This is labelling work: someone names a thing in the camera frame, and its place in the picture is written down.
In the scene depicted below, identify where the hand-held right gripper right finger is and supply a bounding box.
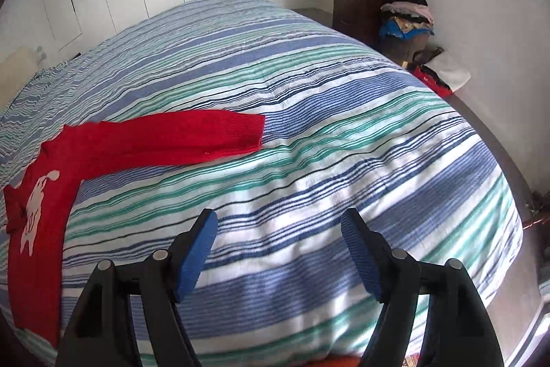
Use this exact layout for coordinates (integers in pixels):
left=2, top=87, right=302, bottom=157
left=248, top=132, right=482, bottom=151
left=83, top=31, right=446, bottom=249
left=341, top=207, right=505, bottom=367

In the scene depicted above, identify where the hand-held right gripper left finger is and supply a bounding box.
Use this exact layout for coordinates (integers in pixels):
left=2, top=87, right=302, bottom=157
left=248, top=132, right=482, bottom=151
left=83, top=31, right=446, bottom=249
left=55, top=208, right=220, bottom=367

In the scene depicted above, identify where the red knitted sweater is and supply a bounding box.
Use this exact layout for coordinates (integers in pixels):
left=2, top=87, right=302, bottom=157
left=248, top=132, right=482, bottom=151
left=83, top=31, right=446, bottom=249
left=2, top=112, right=266, bottom=348

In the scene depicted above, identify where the pile of mixed clothes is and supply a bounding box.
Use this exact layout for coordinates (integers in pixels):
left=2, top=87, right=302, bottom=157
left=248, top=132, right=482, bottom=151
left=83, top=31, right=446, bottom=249
left=379, top=0, right=436, bottom=60

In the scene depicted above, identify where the striped bed cover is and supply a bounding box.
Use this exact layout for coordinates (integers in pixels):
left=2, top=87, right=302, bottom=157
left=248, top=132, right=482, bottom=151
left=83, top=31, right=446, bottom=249
left=0, top=0, right=524, bottom=367

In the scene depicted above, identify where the red bag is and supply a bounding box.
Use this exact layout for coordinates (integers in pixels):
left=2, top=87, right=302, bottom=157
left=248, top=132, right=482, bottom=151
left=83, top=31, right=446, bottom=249
left=411, top=64, right=454, bottom=97

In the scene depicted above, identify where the white bag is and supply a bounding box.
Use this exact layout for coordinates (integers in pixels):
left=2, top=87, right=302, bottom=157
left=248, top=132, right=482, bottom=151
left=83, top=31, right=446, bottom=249
left=423, top=49, right=472, bottom=91

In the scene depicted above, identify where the dark wooden dresser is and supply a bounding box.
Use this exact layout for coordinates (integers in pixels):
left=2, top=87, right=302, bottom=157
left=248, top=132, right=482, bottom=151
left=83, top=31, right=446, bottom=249
left=332, top=0, right=398, bottom=46

